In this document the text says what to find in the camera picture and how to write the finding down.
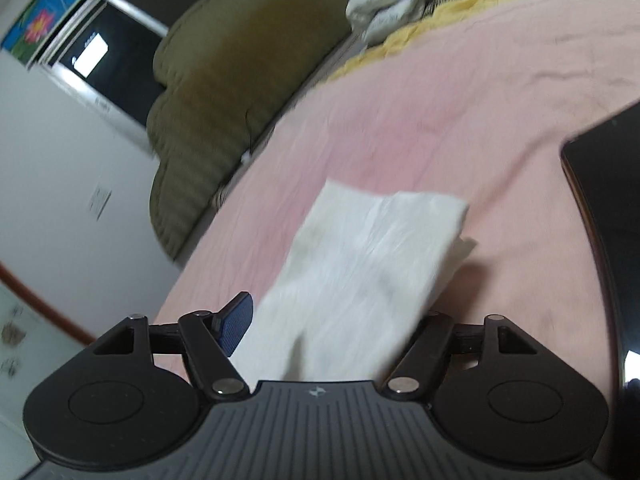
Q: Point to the colourful lotus flower poster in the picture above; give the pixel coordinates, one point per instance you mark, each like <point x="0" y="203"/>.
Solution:
<point x="35" y="25"/>

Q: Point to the brown wooden door frame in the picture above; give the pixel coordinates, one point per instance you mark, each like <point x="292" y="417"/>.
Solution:
<point x="52" y="315"/>

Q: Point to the pink bed sheet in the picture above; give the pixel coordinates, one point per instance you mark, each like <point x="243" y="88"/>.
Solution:
<point x="478" y="110"/>

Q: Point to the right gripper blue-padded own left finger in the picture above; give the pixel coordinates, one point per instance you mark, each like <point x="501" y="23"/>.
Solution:
<point x="209" y="340"/>

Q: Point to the white patterned pants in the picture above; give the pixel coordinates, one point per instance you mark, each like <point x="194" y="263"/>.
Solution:
<point x="362" y="271"/>

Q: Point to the window with aluminium frame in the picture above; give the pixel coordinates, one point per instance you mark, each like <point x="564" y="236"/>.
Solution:
<point x="101" y="53"/>

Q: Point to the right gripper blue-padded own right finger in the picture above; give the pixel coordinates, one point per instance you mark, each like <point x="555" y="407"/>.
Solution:
<point x="423" y="365"/>

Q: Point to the frosted glass wardrobe door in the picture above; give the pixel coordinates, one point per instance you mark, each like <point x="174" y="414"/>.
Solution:
<point x="31" y="349"/>

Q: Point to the white wall switch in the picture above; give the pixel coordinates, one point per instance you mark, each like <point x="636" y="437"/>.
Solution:
<point x="98" y="201"/>

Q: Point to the black tablet device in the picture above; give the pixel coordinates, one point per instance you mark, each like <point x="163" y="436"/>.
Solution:
<point x="602" y="167"/>

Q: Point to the olive green tufted headboard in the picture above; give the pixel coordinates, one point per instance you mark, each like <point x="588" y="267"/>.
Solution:
<point x="229" y="69"/>

